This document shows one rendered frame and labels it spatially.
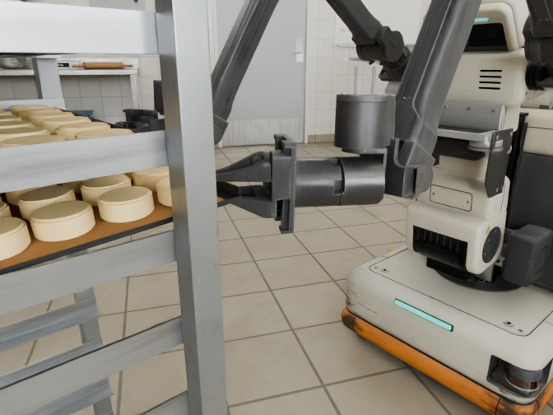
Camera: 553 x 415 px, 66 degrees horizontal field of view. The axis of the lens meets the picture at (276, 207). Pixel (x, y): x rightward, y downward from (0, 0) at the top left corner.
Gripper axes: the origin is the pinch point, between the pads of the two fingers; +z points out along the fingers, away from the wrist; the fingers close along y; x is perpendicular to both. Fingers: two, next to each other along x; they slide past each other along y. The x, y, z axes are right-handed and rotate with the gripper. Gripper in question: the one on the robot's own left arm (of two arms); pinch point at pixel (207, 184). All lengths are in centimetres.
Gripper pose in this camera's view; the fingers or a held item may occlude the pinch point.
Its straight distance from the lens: 47.1
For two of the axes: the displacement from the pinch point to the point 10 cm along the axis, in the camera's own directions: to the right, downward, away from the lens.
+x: 1.8, 3.1, -9.3
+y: 0.2, -9.5, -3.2
